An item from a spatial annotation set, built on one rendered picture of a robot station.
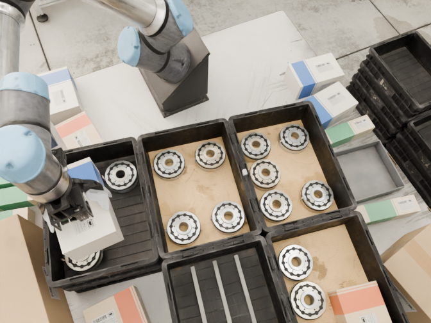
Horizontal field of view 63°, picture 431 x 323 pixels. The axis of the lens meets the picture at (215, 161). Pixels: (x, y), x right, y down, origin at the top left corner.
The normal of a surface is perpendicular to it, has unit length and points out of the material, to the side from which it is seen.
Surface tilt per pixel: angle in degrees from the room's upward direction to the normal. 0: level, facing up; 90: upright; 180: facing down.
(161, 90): 44
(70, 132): 0
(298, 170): 0
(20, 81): 12
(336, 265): 0
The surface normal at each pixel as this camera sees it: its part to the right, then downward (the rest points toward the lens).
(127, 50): -0.68, 0.03
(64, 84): 0.04, -0.41
